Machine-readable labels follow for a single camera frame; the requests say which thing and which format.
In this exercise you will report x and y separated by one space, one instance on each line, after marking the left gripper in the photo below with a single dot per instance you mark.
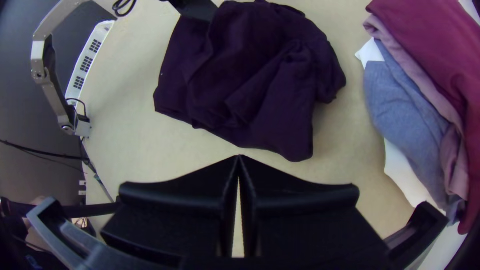
195 7

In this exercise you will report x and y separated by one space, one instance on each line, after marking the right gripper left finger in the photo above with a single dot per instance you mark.
176 213

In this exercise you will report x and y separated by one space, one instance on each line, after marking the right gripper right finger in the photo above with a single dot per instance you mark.
307 217

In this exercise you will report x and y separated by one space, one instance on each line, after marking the white laundry basket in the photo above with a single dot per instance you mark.
88 63

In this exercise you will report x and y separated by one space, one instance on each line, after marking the pile of folded clothes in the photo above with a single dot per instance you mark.
412 105

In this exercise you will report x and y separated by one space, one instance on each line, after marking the black t-shirt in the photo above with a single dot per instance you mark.
255 75

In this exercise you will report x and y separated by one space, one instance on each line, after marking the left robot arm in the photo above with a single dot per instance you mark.
50 86

